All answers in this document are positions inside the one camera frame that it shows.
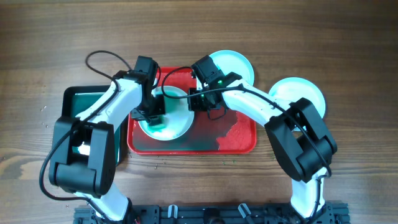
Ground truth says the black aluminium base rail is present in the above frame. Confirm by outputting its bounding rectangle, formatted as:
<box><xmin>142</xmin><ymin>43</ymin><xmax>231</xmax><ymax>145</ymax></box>
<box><xmin>73</xmin><ymin>202</ymin><xmax>351</xmax><ymax>224</ymax></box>

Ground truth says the green scrubbing sponge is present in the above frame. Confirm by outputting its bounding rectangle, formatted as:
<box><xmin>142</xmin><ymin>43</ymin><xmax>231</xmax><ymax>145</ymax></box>
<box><xmin>147</xmin><ymin>115</ymin><xmax>167</xmax><ymax>129</ymax></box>

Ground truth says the red plastic tray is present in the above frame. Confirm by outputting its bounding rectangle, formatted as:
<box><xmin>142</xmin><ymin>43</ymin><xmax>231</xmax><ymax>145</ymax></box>
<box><xmin>127</xmin><ymin>67</ymin><xmax>257</xmax><ymax>156</ymax></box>

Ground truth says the dark green water tray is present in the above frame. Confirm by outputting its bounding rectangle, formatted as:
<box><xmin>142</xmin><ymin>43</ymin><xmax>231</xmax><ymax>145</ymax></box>
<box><xmin>62</xmin><ymin>85</ymin><xmax>128</xmax><ymax>166</ymax></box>

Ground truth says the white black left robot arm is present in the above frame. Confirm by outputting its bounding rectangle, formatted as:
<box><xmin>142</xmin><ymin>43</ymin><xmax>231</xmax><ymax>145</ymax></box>
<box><xmin>39</xmin><ymin>68</ymin><xmax>165</xmax><ymax>223</ymax></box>

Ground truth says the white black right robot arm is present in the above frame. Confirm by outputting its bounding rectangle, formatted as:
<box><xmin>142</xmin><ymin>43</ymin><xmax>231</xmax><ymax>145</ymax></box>
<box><xmin>190</xmin><ymin>72</ymin><xmax>337</xmax><ymax>222</ymax></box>

